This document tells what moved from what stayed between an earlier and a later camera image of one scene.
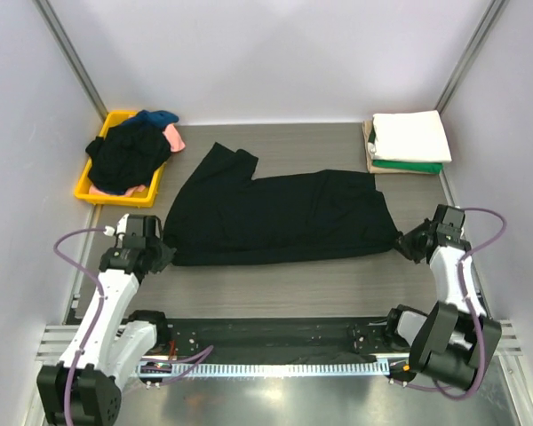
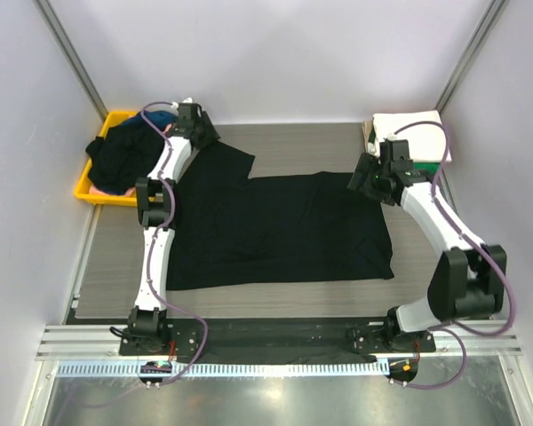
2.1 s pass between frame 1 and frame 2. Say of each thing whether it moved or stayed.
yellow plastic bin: stayed
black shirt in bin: stayed
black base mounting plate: stayed
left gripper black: moved
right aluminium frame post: stayed
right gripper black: moved
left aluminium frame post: stayed
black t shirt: moved
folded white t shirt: stayed
